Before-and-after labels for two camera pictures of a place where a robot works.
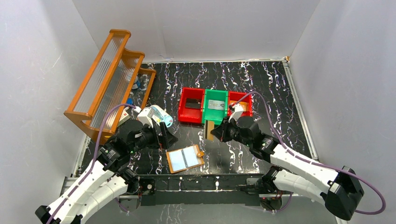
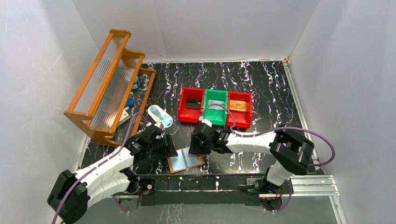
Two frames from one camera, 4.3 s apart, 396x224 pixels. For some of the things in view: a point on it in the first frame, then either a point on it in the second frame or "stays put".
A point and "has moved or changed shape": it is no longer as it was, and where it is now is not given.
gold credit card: x=209 y=126 has moved or changed shape
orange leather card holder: x=185 y=158 stays put
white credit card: x=216 y=104 stays put
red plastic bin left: x=191 y=105 stays put
